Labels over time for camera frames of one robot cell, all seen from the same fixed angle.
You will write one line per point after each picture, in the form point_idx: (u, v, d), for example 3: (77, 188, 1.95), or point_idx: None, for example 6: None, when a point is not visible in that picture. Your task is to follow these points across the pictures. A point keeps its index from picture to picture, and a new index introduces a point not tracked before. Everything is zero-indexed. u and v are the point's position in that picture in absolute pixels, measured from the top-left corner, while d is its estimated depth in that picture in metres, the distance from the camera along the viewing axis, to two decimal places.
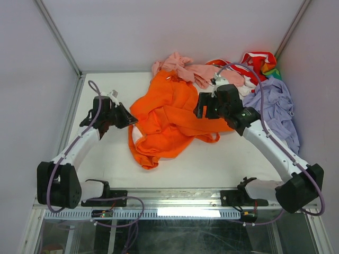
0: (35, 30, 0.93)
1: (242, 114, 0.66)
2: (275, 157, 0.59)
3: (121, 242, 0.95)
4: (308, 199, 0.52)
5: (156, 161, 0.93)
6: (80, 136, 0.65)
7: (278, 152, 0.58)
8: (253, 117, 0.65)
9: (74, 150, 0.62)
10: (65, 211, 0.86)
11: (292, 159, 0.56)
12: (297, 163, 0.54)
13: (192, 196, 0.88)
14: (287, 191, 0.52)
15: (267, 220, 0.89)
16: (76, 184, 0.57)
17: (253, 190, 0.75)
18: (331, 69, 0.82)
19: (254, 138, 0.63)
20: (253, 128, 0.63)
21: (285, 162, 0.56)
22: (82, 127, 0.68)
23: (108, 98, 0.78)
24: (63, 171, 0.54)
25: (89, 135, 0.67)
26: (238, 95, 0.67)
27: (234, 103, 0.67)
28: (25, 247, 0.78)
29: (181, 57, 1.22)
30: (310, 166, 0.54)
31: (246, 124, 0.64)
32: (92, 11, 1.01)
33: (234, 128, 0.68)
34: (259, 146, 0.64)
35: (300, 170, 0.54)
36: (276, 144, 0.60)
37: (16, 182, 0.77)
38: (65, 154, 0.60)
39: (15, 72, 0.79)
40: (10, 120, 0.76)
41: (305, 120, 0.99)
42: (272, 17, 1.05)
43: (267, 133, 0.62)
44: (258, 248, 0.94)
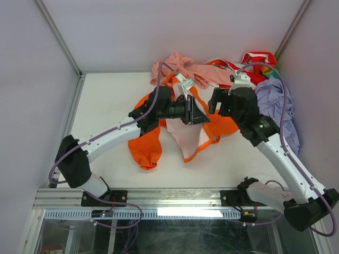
0: (35, 30, 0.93)
1: (259, 125, 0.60)
2: (290, 178, 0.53)
3: (121, 242, 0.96)
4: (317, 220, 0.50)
5: (154, 161, 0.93)
6: (117, 127, 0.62)
7: (295, 173, 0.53)
8: (271, 129, 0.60)
9: (101, 140, 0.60)
10: (65, 211, 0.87)
11: (310, 183, 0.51)
12: (315, 189, 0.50)
13: (192, 196, 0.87)
14: (302, 215, 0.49)
15: (267, 220, 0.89)
16: (83, 171, 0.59)
17: (255, 192, 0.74)
18: (331, 68, 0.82)
19: (269, 153, 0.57)
20: (271, 143, 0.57)
21: (301, 185, 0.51)
22: (127, 118, 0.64)
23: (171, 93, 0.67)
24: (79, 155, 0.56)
25: (127, 130, 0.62)
26: (256, 102, 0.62)
27: (251, 111, 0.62)
28: (25, 247, 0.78)
29: (181, 57, 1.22)
30: (327, 192, 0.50)
31: (264, 138, 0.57)
32: (92, 10, 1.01)
33: (249, 139, 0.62)
34: (272, 162, 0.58)
35: (317, 195, 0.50)
36: (293, 163, 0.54)
37: (16, 182, 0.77)
38: (90, 140, 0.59)
39: (15, 72, 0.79)
40: (10, 120, 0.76)
41: (306, 120, 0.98)
42: (272, 17, 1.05)
43: (285, 150, 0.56)
44: (258, 248, 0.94)
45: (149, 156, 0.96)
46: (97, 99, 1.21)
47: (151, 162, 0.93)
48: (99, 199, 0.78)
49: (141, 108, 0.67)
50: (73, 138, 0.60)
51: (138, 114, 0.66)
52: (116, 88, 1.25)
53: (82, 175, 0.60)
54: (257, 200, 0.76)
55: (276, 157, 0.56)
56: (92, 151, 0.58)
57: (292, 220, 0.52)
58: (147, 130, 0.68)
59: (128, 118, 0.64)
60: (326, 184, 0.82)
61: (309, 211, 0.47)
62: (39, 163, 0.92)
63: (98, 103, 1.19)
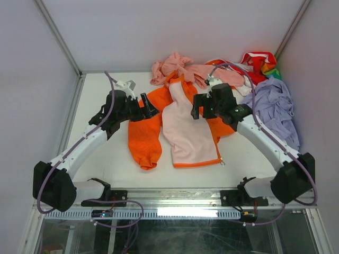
0: (35, 29, 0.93)
1: (235, 109, 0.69)
2: (267, 148, 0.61)
3: (121, 242, 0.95)
4: (301, 188, 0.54)
5: (154, 161, 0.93)
6: (84, 137, 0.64)
7: (271, 144, 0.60)
8: (246, 112, 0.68)
9: (74, 154, 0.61)
10: (65, 211, 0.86)
11: (283, 149, 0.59)
12: (288, 153, 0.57)
13: (192, 196, 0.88)
14: (284, 181, 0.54)
15: (267, 220, 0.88)
16: (68, 190, 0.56)
17: (252, 187, 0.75)
18: (331, 69, 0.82)
19: (248, 132, 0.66)
20: (246, 122, 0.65)
21: (276, 152, 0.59)
22: (90, 126, 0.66)
23: (123, 95, 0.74)
24: (57, 177, 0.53)
25: (95, 136, 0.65)
26: (231, 93, 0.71)
27: (228, 100, 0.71)
28: (25, 247, 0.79)
29: (181, 57, 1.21)
30: (301, 155, 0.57)
31: (238, 119, 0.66)
32: (92, 10, 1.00)
33: (229, 124, 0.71)
34: (253, 140, 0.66)
35: (291, 159, 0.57)
36: (267, 135, 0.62)
37: (16, 182, 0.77)
38: (63, 158, 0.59)
39: (15, 72, 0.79)
40: (10, 120, 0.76)
41: (305, 120, 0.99)
42: (272, 17, 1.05)
43: (259, 125, 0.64)
44: (258, 248, 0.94)
45: (148, 155, 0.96)
46: (97, 99, 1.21)
47: (151, 162, 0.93)
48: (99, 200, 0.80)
49: (99, 114, 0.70)
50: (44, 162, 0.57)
51: (98, 119, 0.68)
52: None
53: (69, 194, 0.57)
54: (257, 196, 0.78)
55: (253, 134, 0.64)
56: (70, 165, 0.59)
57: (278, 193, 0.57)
58: (113, 131, 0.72)
59: (90, 126, 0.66)
60: (326, 184, 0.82)
61: (287, 176, 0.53)
62: None
63: (98, 103, 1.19)
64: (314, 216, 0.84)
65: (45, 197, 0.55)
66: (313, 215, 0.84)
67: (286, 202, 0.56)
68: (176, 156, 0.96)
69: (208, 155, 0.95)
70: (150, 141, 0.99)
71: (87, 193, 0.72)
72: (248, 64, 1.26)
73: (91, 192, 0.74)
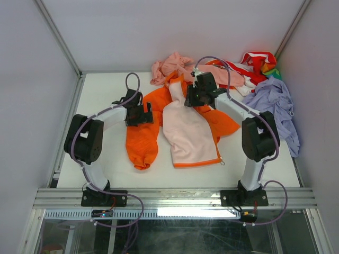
0: (35, 30, 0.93)
1: (214, 91, 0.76)
2: (235, 112, 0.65)
3: (121, 242, 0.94)
4: (266, 142, 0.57)
5: (148, 161, 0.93)
6: (111, 107, 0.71)
7: (238, 108, 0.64)
8: (223, 93, 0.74)
9: (105, 116, 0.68)
10: (65, 211, 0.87)
11: (247, 110, 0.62)
12: (251, 111, 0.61)
13: (192, 196, 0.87)
14: (248, 135, 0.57)
15: (267, 220, 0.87)
16: (98, 141, 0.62)
17: (246, 179, 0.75)
18: (331, 69, 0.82)
19: (222, 105, 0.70)
20: (221, 97, 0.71)
21: (241, 113, 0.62)
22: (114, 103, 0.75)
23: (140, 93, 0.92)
24: (93, 126, 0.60)
25: (119, 110, 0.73)
26: (212, 78, 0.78)
27: (208, 84, 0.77)
28: (25, 247, 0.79)
29: (181, 57, 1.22)
30: (261, 112, 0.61)
31: (214, 96, 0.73)
32: (92, 11, 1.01)
33: (208, 103, 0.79)
34: (226, 111, 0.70)
35: (254, 116, 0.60)
36: (235, 102, 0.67)
37: (16, 182, 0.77)
38: (98, 114, 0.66)
39: (15, 72, 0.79)
40: (11, 120, 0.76)
41: (305, 119, 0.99)
42: (272, 17, 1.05)
43: (229, 96, 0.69)
44: (258, 247, 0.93)
45: (144, 155, 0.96)
46: (97, 98, 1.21)
47: (144, 162, 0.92)
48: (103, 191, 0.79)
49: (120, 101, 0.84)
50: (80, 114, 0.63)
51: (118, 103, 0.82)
52: (116, 88, 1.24)
53: (98, 146, 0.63)
54: (255, 189, 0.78)
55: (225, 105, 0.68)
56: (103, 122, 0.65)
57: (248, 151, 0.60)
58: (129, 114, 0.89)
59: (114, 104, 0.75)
60: (326, 184, 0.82)
61: (247, 127, 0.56)
62: (39, 163, 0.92)
63: (98, 103, 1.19)
64: (313, 216, 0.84)
65: (78, 145, 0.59)
66: (313, 215, 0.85)
67: (256, 159, 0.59)
68: (176, 156, 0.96)
69: (208, 154, 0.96)
70: (147, 141, 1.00)
71: (95, 177, 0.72)
72: (248, 64, 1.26)
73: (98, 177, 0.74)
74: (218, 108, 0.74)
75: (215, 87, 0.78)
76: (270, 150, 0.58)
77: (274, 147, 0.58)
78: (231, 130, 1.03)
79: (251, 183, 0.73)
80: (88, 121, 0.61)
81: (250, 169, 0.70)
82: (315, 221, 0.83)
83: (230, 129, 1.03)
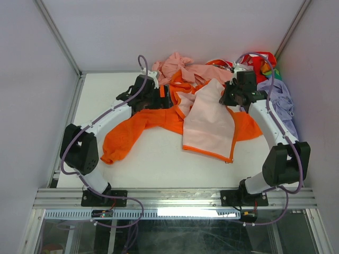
0: (35, 29, 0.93)
1: (253, 93, 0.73)
2: (268, 129, 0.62)
3: (121, 242, 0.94)
4: (289, 174, 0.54)
5: (113, 159, 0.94)
6: (112, 109, 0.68)
7: (273, 126, 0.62)
8: (261, 97, 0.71)
9: (102, 123, 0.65)
10: (65, 211, 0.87)
11: (283, 133, 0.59)
12: (286, 136, 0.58)
13: (192, 196, 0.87)
14: (273, 162, 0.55)
15: (268, 220, 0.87)
16: (94, 153, 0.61)
17: (251, 183, 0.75)
18: (331, 69, 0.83)
19: (257, 113, 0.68)
20: (257, 104, 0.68)
21: (275, 134, 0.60)
22: (117, 101, 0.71)
23: (151, 79, 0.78)
24: (86, 139, 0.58)
25: (121, 110, 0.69)
26: (253, 78, 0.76)
27: (248, 84, 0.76)
28: (25, 247, 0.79)
29: (181, 57, 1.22)
30: (297, 142, 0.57)
31: (251, 99, 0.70)
32: (92, 11, 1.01)
33: (243, 105, 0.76)
34: (259, 121, 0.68)
35: (287, 142, 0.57)
36: (273, 118, 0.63)
37: (16, 182, 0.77)
38: (92, 123, 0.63)
39: (15, 72, 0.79)
40: (10, 120, 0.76)
41: (305, 120, 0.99)
42: (272, 17, 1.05)
43: (268, 109, 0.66)
44: (258, 247, 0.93)
45: (114, 150, 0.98)
46: (98, 98, 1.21)
47: (108, 156, 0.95)
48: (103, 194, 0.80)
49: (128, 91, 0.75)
50: (76, 125, 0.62)
51: (125, 97, 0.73)
52: (117, 88, 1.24)
53: (94, 158, 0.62)
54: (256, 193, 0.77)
55: (260, 115, 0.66)
56: (97, 132, 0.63)
57: (267, 173, 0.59)
58: (136, 109, 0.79)
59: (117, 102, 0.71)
60: (326, 184, 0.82)
61: (276, 154, 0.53)
62: (39, 163, 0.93)
63: (98, 103, 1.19)
64: (313, 216, 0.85)
65: (72, 156, 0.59)
66: (313, 215, 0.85)
67: (273, 185, 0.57)
68: (188, 141, 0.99)
69: (226, 150, 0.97)
70: (126, 137, 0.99)
71: (94, 181, 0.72)
72: (248, 64, 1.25)
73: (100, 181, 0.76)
74: (251, 114, 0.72)
75: (255, 87, 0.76)
76: (292, 181, 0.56)
77: (297, 179, 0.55)
78: (252, 136, 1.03)
79: (256, 190, 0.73)
80: (81, 133, 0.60)
81: (260, 181, 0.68)
82: (315, 220, 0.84)
83: (251, 134, 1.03)
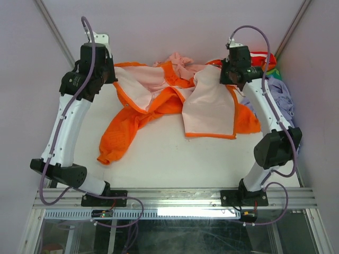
0: (35, 29, 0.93)
1: (248, 70, 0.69)
2: (262, 115, 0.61)
3: (121, 242, 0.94)
4: (280, 156, 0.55)
5: (109, 158, 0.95)
6: (63, 119, 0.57)
7: (268, 110, 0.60)
8: (257, 74, 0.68)
9: (62, 142, 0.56)
10: (66, 211, 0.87)
11: (277, 118, 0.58)
12: (280, 123, 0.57)
13: (192, 196, 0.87)
14: (265, 146, 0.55)
15: (267, 220, 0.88)
16: (73, 173, 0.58)
17: (249, 181, 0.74)
18: (331, 68, 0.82)
19: (251, 94, 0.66)
20: (253, 84, 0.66)
21: (269, 119, 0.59)
22: (64, 101, 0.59)
23: (101, 48, 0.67)
24: (55, 174, 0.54)
25: (73, 112, 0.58)
26: (247, 54, 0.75)
27: (242, 60, 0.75)
28: (25, 247, 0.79)
29: (181, 57, 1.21)
30: (291, 128, 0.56)
31: (247, 77, 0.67)
32: (92, 11, 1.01)
33: (237, 82, 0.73)
34: (253, 103, 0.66)
35: (281, 128, 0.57)
36: (267, 102, 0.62)
37: (16, 182, 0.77)
38: (52, 153, 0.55)
39: (15, 72, 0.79)
40: (10, 120, 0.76)
41: (305, 119, 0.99)
42: (272, 17, 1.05)
43: (264, 91, 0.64)
44: (258, 248, 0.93)
45: (110, 150, 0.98)
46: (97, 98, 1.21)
47: (105, 156, 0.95)
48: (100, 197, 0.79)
49: (71, 75, 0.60)
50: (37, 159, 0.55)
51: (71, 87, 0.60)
52: None
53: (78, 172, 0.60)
54: (256, 191, 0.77)
55: (255, 97, 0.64)
56: (62, 157, 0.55)
57: (259, 155, 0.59)
58: (92, 91, 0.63)
59: (65, 99, 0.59)
60: (326, 185, 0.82)
61: (270, 141, 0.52)
62: None
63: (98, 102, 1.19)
64: (314, 216, 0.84)
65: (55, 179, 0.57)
66: (313, 215, 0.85)
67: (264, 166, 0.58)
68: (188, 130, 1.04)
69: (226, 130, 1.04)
70: (122, 136, 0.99)
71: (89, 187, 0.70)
72: None
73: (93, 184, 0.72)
74: (246, 94, 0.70)
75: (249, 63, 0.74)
76: (280, 161, 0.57)
77: (286, 160, 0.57)
78: (246, 129, 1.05)
79: (253, 186, 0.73)
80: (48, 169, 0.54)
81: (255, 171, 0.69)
82: (315, 220, 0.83)
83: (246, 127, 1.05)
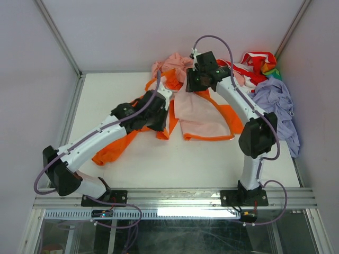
0: (34, 29, 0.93)
1: (216, 71, 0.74)
2: (239, 107, 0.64)
3: (121, 242, 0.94)
4: (264, 142, 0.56)
5: (103, 160, 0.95)
6: (98, 132, 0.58)
7: (242, 102, 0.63)
8: (225, 73, 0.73)
9: (82, 148, 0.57)
10: (66, 211, 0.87)
11: (252, 107, 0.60)
12: (256, 110, 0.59)
13: (192, 196, 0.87)
14: (247, 135, 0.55)
15: (268, 220, 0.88)
16: (70, 181, 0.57)
17: (244, 178, 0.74)
18: (330, 69, 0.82)
19: (225, 92, 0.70)
20: (224, 82, 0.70)
21: (246, 110, 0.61)
22: (107, 119, 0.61)
23: (162, 100, 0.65)
24: (56, 171, 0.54)
25: (109, 132, 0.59)
26: (213, 57, 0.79)
27: (209, 63, 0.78)
28: (25, 247, 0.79)
29: (181, 57, 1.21)
30: (266, 113, 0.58)
31: (217, 78, 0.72)
32: (93, 11, 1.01)
33: (210, 84, 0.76)
34: (230, 101, 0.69)
35: (258, 116, 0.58)
36: (241, 96, 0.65)
37: (16, 182, 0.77)
38: (69, 151, 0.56)
39: (15, 72, 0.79)
40: (10, 120, 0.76)
41: (305, 119, 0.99)
42: (272, 17, 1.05)
43: (235, 86, 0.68)
44: (258, 248, 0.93)
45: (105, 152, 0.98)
46: (97, 98, 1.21)
47: (99, 158, 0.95)
48: (98, 200, 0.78)
49: (127, 105, 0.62)
50: (54, 148, 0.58)
51: (120, 111, 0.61)
52: (117, 88, 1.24)
53: (74, 182, 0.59)
54: (255, 187, 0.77)
55: (228, 93, 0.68)
56: (73, 160, 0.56)
57: (244, 147, 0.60)
58: (133, 126, 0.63)
59: (110, 119, 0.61)
60: (326, 185, 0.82)
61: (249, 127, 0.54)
62: (39, 163, 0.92)
63: (98, 102, 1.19)
64: (314, 216, 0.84)
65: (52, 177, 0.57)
66: (313, 215, 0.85)
67: (253, 156, 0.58)
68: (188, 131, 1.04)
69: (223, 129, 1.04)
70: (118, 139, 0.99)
71: (88, 188, 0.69)
72: (248, 64, 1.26)
73: (91, 188, 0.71)
74: (220, 93, 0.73)
75: (216, 65, 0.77)
76: (265, 148, 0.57)
77: (270, 146, 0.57)
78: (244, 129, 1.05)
79: (250, 182, 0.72)
80: (55, 162, 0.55)
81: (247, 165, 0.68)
82: (315, 220, 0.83)
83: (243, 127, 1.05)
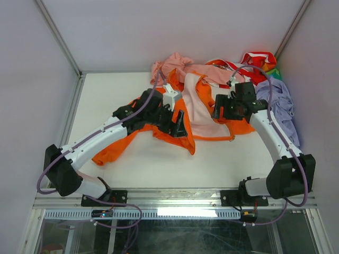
0: (34, 29, 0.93)
1: (253, 102, 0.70)
2: (271, 142, 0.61)
3: (121, 242, 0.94)
4: (294, 187, 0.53)
5: (103, 160, 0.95)
6: (101, 130, 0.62)
7: (276, 137, 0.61)
8: (263, 107, 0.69)
9: (86, 146, 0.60)
10: (66, 211, 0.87)
11: (286, 145, 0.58)
12: (290, 149, 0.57)
13: (192, 196, 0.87)
14: (277, 175, 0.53)
15: (267, 220, 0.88)
16: (72, 180, 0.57)
17: (252, 188, 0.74)
18: (331, 69, 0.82)
19: (259, 125, 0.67)
20: (259, 115, 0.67)
21: (278, 146, 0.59)
22: (110, 120, 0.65)
23: (160, 98, 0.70)
24: (61, 169, 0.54)
25: (113, 132, 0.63)
26: (251, 88, 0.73)
27: (248, 94, 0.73)
28: (25, 247, 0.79)
29: (181, 57, 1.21)
30: (302, 154, 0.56)
31: (253, 110, 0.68)
32: (92, 11, 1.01)
33: (243, 115, 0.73)
34: (262, 134, 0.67)
35: (292, 155, 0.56)
36: (276, 132, 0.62)
37: (16, 182, 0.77)
38: (73, 148, 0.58)
39: (15, 72, 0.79)
40: (10, 120, 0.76)
41: (306, 120, 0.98)
42: (271, 17, 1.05)
43: (270, 120, 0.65)
44: (258, 248, 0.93)
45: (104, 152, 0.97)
46: (97, 98, 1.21)
47: (98, 158, 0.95)
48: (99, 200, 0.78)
49: (127, 107, 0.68)
50: (56, 147, 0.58)
51: (122, 114, 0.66)
52: (117, 88, 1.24)
53: (75, 182, 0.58)
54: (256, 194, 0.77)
55: (262, 127, 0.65)
56: (77, 157, 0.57)
57: (270, 186, 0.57)
58: (134, 128, 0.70)
59: (113, 119, 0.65)
60: (326, 185, 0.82)
61: (280, 167, 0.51)
62: (39, 163, 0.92)
63: (98, 102, 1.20)
64: (313, 216, 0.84)
65: (52, 177, 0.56)
66: (313, 215, 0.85)
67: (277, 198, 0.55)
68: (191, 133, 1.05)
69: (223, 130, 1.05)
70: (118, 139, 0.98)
71: (89, 187, 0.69)
72: (248, 64, 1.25)
73: (92, 188, 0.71)
74: (253, 125, 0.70)
75: (255, 97, 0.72)
76: (296, 193, 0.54)
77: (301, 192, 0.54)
78: (246, 130, 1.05)
79: (255, 193, 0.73)
80: (58, 161, 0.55)
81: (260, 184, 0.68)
82: (315, 221, 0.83)
83: (243, 129, 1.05)
